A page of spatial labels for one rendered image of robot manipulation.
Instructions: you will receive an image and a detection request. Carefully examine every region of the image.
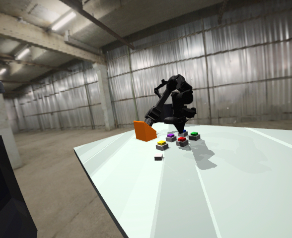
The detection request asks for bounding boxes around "red button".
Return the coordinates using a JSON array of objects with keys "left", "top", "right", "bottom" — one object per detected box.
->
[{"left": 176, "top": 137, "right": 189, "bottom": 147}]

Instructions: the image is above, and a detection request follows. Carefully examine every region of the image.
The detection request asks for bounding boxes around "purple button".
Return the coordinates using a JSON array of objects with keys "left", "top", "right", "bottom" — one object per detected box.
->
[{"left": 166, "top": 134, "right": 176, "bottom": 142}]

